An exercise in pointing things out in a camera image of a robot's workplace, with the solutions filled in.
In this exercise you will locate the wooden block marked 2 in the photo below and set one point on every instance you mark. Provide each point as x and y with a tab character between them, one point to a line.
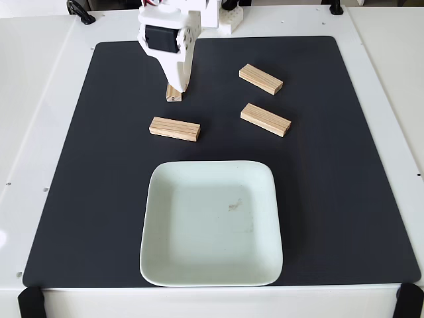
174	96

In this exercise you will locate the black table mat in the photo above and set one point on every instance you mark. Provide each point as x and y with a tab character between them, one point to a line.
99	165

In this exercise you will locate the pale green square plate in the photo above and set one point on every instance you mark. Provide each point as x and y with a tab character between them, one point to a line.
205	225

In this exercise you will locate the black base clamp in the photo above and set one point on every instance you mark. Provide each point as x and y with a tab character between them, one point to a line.
230	4

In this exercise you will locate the grooved wooden block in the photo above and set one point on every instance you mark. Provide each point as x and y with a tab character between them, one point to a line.
174	128
265	119

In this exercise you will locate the black table clamp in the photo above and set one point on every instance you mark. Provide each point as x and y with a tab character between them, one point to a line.
81	11
336	7

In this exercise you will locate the wooden block marked 3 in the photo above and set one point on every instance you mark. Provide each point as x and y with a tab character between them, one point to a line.
260	79

